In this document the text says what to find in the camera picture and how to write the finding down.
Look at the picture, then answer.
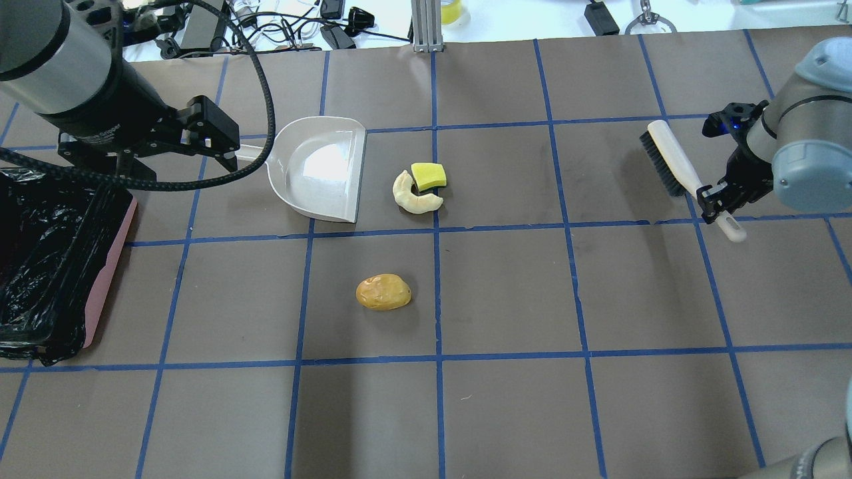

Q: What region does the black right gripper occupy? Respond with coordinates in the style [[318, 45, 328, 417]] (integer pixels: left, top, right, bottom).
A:
[[696, 131, 773, 224]]

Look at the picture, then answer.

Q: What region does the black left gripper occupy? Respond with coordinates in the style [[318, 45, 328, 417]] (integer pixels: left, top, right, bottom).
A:
[[57, 95, 240, 174]]

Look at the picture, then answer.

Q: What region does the white hand brush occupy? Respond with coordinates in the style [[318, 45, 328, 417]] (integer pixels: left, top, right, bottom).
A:
[[640, 119, 747, 243]]

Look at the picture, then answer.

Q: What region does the white plastic dustpan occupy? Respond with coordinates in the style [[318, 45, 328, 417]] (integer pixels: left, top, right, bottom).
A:
[[266, 116, 367, 224]]

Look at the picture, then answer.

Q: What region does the cream croissant-shaped toy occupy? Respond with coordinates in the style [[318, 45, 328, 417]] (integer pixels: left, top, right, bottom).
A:
[[392, 170, 444, 214]]

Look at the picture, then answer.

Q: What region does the yellow sponge piece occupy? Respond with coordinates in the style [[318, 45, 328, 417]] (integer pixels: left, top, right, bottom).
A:
[[411, 162, 448, 193]]

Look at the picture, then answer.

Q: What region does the orange potato-shaped toy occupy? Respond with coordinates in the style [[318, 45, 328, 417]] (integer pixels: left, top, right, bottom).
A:
[[354, 273, 413, 311]]

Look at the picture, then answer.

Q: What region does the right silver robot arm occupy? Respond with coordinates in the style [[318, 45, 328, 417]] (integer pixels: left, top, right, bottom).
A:
[[697, 37, 851, 222]]

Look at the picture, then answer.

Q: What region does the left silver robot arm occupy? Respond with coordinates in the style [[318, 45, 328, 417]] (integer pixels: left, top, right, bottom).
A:
[[1, 1, 238, 181]]

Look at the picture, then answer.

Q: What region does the pink bin with black bag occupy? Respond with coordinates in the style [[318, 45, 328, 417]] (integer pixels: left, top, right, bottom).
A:
[[1, 168, 138, 366]]

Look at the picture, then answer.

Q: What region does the black braided cable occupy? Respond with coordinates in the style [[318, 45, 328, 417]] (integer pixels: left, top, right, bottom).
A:
[[0, 0, 276, 192]]

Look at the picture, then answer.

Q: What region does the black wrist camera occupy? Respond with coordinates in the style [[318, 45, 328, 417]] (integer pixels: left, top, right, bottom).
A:
[[701, 100, 769, 138]]

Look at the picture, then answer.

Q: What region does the aluminium frame post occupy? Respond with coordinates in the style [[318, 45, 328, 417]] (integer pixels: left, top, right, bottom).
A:
[[411, 0, 445, 53]]

